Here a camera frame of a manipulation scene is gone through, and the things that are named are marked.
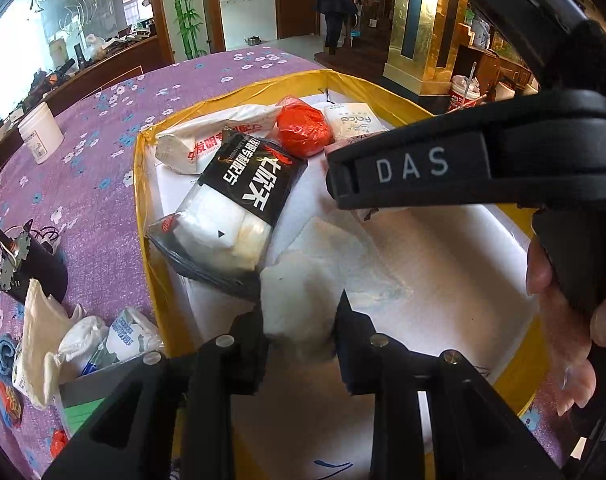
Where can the white bag with red print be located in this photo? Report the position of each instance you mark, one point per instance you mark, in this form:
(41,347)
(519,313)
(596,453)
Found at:
(198,142)

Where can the purple floral tablecloth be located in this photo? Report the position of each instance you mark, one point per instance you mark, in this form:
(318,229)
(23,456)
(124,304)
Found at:
(108,110)

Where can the beige cloth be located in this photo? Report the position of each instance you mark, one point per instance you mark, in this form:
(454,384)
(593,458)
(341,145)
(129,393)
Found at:
(38,340)

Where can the crumpled white plastic bag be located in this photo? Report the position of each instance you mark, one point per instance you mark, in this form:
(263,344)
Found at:
(83,335)

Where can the yellow cardboard box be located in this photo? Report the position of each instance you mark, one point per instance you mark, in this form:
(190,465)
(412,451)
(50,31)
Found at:
(148,240)

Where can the white plastic jar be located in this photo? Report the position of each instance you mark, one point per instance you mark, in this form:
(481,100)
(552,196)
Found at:
(40,132)

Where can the small red wrapper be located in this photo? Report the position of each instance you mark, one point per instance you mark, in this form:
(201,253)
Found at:
(58,442)

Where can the green box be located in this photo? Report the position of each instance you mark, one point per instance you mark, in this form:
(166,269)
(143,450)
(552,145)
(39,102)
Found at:
(83,397)

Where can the bamboo painted glass panel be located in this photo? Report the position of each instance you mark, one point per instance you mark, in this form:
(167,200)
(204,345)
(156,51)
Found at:
(185,20)

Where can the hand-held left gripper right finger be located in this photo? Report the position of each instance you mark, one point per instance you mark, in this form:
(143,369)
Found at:
(355,355)

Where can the white paper towel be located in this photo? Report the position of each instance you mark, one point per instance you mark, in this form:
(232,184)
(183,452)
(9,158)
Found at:
(313,280)

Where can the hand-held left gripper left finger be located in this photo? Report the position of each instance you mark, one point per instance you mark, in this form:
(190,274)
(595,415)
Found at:
(248,345)

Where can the red plastic bag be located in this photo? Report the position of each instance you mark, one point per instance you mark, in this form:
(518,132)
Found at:
(303,130)

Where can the black cylindrical motor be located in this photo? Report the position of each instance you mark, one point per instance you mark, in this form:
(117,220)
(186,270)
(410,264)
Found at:
(38,270)

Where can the gold pillar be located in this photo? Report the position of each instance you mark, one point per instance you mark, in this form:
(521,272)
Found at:
(423,35)

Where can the red patterned pouch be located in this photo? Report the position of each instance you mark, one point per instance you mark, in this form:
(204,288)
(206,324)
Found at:
(8,402)

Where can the blue plastic stool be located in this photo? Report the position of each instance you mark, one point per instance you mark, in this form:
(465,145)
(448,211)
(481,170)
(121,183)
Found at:
(355,39)

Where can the black and white snack packet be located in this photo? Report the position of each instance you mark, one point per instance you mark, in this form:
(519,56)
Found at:
(253,180)

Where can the white bag with blue print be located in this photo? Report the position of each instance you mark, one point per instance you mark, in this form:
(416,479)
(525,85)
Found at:
(128,332)

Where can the bright blue cloth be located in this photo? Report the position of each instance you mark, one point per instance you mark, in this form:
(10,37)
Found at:
(0,355)

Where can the red and white bucket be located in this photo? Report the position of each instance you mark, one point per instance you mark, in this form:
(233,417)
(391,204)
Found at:
(463,95)

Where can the white tissue pack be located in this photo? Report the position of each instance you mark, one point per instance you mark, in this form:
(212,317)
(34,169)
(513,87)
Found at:
(353,120)

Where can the large wall mirror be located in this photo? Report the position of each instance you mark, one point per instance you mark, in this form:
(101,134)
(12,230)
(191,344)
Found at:
(83,0)

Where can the person's right hand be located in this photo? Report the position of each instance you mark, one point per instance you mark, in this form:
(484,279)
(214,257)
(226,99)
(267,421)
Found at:
(563,345)

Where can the wooden sideboard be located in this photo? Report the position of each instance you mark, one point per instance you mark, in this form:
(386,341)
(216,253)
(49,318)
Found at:
(113,65)

